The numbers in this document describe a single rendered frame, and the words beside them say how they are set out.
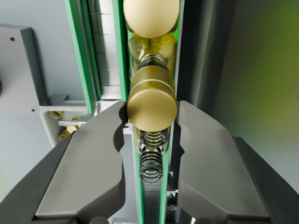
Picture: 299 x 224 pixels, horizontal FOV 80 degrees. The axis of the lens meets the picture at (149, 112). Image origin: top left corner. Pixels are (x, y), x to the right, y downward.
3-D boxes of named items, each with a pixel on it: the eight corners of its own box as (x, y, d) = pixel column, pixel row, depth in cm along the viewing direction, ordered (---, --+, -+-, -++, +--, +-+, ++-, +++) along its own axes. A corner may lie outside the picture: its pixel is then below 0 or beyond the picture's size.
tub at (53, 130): (122, 135, 68) (118, 152, 61) (63, 135, 69) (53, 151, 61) (118, 94, 59) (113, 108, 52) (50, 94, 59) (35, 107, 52)
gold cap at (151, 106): (171, 103, 16) (177, 134, 13) (132, 103, 16) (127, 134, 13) (174, 64, 14) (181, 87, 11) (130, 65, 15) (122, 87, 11)
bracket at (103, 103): (131, 100, 53) (129, 113, 47) (100, 100, 53) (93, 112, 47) (131, 89, 51) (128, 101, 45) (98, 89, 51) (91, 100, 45)
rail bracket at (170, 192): (184, 173, 61) (191, 213, 49) (164, 172, 61) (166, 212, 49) (185, 165, 58) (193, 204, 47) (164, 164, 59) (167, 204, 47)
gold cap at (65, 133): (64, 144, 63) (69, 136, 67) (70, 139, 62) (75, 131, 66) (55, 139, 62) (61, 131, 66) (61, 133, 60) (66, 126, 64)
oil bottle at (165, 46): (165, 49, 39) (176, 91, 21) (139, 49, 39) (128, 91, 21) (166, 20, 36) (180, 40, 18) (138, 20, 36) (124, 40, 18)
